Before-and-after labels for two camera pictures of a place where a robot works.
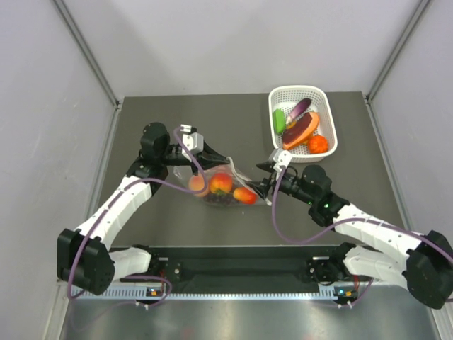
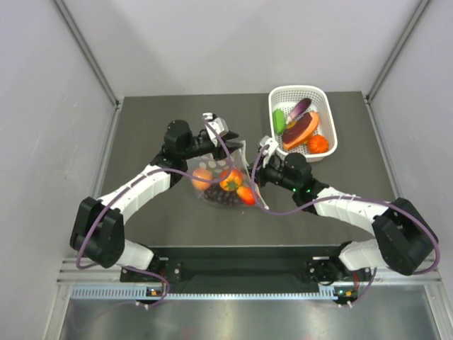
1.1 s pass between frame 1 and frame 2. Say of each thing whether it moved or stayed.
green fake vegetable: stayed
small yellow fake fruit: stayed
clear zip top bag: moved
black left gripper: moved
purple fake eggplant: stayed
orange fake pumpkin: stayed
